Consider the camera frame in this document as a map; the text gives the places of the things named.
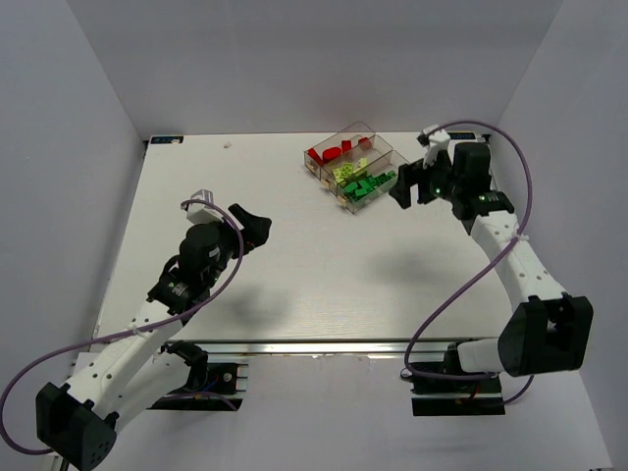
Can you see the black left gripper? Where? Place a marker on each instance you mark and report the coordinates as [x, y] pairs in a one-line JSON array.
[[235, 234]]

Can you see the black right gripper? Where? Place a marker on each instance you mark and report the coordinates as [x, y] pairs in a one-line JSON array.
[[423, 180]]

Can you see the green stepped lego brick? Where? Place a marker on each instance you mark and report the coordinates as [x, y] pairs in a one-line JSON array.
[[364, 187]]

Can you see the red flower toy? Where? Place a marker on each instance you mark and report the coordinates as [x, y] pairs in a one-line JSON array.
[[331, 154]]

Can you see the red lego brick stack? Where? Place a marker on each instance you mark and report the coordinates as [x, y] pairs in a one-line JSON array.
[[313, 154]]

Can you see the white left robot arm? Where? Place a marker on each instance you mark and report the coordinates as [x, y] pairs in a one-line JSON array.
[[82, 419]]

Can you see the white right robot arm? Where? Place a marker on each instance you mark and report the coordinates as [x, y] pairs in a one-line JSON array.
[[549, 329]]

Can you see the clear three-compartment organizer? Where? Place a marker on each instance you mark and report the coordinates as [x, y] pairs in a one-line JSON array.
[[382, 157]]

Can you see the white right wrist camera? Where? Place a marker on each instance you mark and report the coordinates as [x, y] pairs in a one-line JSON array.
[[433, 139]]

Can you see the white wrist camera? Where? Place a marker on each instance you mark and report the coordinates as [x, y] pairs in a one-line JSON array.
[[433, 139], [198, 212]]

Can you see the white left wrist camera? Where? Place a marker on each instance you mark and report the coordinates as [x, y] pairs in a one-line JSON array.
[[198, 212]]

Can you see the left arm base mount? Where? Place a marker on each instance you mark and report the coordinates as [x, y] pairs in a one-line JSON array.
[[223, 390]]

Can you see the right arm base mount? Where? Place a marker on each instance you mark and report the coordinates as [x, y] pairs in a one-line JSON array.
[[448, 398]]

